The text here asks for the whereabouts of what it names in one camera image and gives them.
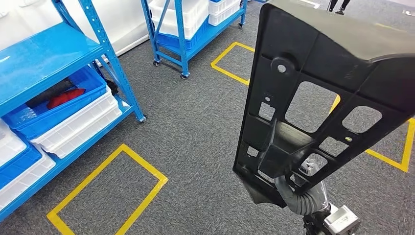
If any person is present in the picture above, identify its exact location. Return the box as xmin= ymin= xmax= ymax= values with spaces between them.
xmin=327 ymin=0 xmax=352 ymax=16

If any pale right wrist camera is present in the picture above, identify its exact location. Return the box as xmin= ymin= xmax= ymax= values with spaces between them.
xmin=323 ymin=205 xmax=361 ymax=235

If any dark grey item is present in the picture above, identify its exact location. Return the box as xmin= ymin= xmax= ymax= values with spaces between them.
xmin=25 ymin=77 xmax=76 ymax=109

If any blue metal shelf rack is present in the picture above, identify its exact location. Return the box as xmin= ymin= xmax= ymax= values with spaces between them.
xmin=0 ymin=0 xmax=146 ymax=223
xmin=140 ymin=0 xmax=249 ymax=80

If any red item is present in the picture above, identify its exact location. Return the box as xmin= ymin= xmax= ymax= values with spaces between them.
xmin=46 ymin=88 xmax=87 ymax=110

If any clear plastic bag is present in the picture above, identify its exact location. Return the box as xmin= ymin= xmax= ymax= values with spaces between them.
xmin=11 ymin=105 xmax=38 ymax=123

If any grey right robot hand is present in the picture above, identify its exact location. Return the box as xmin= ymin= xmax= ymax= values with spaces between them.
xmin=300 ymin=159 xmax=319 ymax=177

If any blue plastic bin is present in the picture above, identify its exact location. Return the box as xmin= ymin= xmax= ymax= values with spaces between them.
xmin=0 ymin=142 xmax=44 ymax=190
xmin=1 ymin=65 xmax=108 ymax=140
xmin=155 ymin=16 xmax=210 ymax=52

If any black plastic panel part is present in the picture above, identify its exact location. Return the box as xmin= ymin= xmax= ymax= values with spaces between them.
xmin=232 ymin=0 xmax=415 ymax=208

